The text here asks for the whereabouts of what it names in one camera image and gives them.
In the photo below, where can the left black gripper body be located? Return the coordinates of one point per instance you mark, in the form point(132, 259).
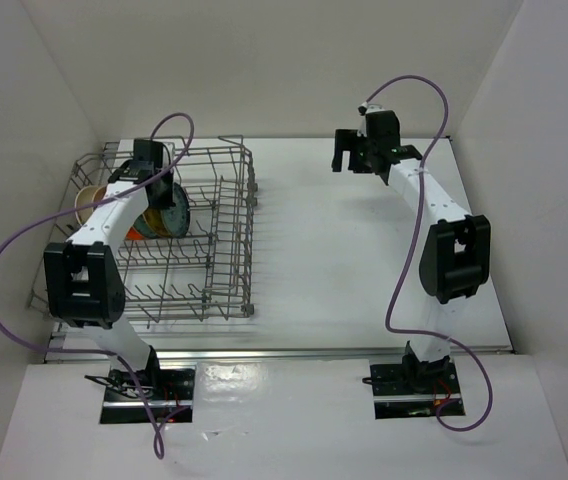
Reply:
point(165, 200)

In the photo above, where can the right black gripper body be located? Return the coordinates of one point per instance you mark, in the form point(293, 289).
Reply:
point(368, 148)

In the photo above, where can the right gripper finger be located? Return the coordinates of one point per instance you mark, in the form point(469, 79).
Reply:
point(344, 141)
point(354, 160)

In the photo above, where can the yellow patterned plate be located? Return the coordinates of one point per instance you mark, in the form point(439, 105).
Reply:
point(153, 219)

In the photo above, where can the blue patterned plate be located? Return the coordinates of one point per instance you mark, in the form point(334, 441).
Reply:
point(141, 226)
point(175, 220)

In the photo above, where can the orange plate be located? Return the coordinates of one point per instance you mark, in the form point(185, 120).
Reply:
point(134, 235)

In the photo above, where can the cream plate small motifs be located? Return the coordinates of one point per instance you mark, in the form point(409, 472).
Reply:
point(99, 194)

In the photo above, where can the cream plate green patch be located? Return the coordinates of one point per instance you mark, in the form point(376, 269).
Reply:
point(82, 202)

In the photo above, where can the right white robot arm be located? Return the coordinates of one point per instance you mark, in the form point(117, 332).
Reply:
point(453, 244)

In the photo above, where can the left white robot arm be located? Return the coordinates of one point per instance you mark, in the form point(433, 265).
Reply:
point(84, 286)

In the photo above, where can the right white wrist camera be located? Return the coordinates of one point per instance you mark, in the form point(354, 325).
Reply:
point(368, 112)

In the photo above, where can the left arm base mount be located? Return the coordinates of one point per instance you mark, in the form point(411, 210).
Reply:
point(171, 399)

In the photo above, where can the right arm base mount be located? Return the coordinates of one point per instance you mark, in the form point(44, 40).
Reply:
point(394, 398)

